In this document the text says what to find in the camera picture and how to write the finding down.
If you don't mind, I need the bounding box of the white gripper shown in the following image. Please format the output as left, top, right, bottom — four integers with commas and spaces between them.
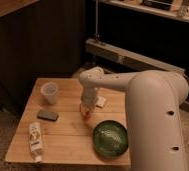
80, 87, 98, 115

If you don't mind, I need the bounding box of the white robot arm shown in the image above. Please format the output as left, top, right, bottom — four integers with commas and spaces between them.
79, 67, 189, 171

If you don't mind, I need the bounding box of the green ribbed bowl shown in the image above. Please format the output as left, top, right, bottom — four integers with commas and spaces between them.
92, 120, 128, 158

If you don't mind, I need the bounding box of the white plastic cup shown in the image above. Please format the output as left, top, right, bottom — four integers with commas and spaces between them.
40, 82, 59, 104

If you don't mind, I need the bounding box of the dark grey sponge block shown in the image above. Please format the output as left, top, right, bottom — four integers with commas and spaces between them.
37, 110, 59, 121

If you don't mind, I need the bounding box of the white lotion bottle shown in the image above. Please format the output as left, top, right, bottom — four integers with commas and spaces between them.
29, 122, 43, 163

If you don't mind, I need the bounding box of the vertical metal pole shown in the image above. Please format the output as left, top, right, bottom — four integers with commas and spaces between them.
95, 0, 99, 41

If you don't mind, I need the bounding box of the upper wooden shelf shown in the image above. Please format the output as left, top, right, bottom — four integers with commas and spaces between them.
100, 0, 189, 23

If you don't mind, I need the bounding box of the grey metal shelf rail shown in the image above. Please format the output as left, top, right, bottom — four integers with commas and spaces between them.
85, 37, 189, 116

